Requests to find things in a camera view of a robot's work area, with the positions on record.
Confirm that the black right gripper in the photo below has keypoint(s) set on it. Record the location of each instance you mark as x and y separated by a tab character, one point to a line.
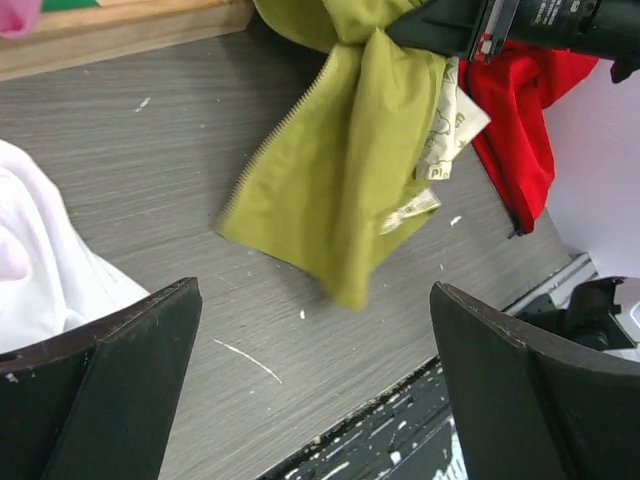
603	29

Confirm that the green t-shirt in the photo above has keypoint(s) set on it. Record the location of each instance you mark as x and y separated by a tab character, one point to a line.
66	5

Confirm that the red jacket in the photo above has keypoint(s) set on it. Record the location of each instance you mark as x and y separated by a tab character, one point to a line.
514	89

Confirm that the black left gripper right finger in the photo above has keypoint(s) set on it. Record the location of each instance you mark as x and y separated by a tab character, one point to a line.
529	404

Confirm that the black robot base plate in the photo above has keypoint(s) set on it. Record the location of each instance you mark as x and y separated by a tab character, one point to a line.
407	432

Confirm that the pink t-shirt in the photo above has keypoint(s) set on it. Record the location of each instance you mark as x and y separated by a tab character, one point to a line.
18	17

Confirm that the olive green jacket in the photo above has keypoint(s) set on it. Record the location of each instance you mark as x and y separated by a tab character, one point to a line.
345	177

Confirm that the wooden clothes rack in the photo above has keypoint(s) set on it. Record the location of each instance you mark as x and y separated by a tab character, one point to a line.
110	29

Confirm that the white cloth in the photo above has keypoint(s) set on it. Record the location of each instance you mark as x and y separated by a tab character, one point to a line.
51	281

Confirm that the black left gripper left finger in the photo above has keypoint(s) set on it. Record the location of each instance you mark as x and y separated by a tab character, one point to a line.
99	401

